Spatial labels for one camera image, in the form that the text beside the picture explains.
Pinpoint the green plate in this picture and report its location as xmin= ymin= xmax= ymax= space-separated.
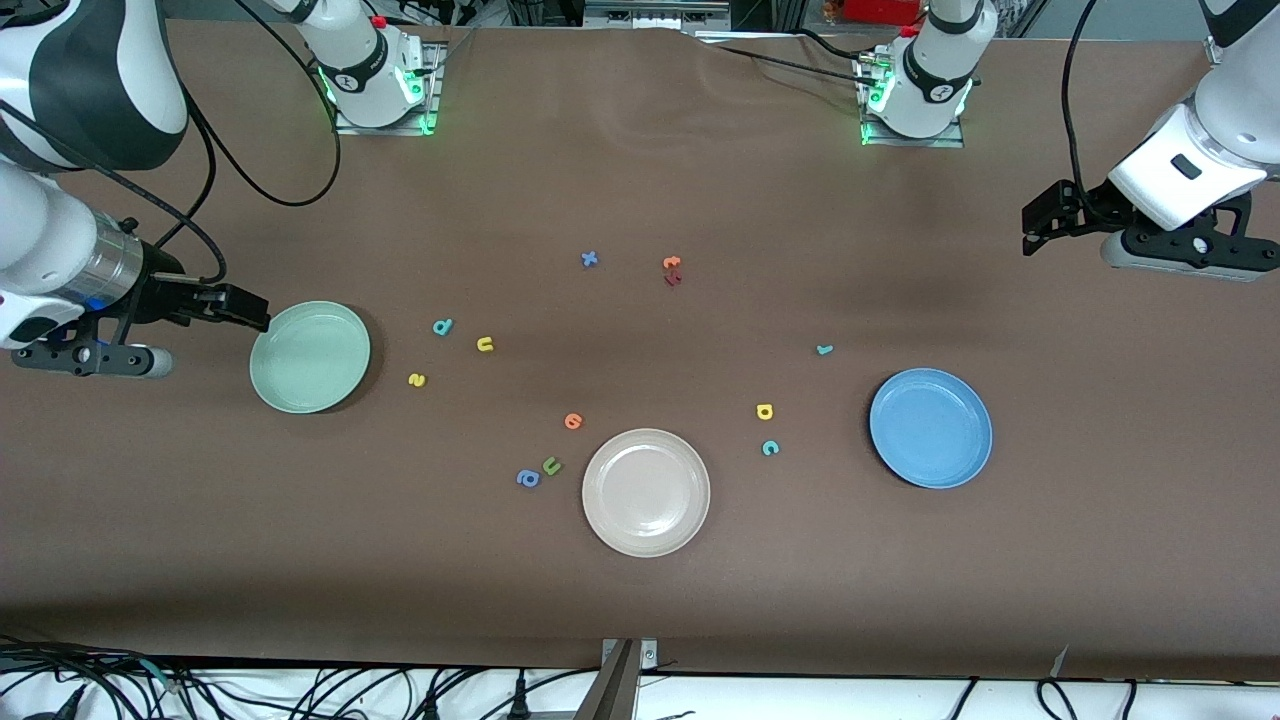
xmin=249 ymin=301 xmax=372 ymax=415

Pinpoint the blue plate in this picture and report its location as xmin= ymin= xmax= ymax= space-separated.
xmin=869 ymin=368 xmax=994 ymax=490

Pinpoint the red box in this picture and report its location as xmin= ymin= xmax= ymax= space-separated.
xmin=843 ymin=0 xmax=924 ymax=24

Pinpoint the brown table cover mat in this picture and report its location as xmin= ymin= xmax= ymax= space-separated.
xmin=0 ymin=18 xmax=1280 ymax=683

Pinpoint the beige plate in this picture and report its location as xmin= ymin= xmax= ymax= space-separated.
xmin=582 ymin=428 xmax=712 ymax=558

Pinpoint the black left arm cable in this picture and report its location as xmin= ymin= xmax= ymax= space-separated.
xmin=1060 ymin=0 xmax=1101 ymax=196

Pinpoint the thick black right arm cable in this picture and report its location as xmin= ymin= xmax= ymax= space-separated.
xmin=183 ymin=0 xmax=343 ymax=253

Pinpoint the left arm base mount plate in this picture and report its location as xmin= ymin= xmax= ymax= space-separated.
xmin=856 ymin=55 xmax=967 ymax=150

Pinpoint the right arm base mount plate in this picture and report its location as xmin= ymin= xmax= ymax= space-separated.
xmin=333 ymin=42 xmax=443 ymax=137

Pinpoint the black base power cable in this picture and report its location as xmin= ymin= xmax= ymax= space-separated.
xmin=688 ymin=28 xmax=906 ymax=83

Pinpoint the black cable tangle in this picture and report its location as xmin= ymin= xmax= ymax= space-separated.
xmin=0 ymin=633 xmax=216 ymax=720

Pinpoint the aluminium frame profile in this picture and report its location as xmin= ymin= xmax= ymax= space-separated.
xmin=583 ymin=0 xmax=733 ymax=33

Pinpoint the black looped cable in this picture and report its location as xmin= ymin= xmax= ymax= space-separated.
xmin=1035 ymin=677 xmax=1138 ymax=720

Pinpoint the grey metal camera post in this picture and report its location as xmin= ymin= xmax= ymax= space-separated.
xmin=575 ymin=637 xmax=661 ymax=720

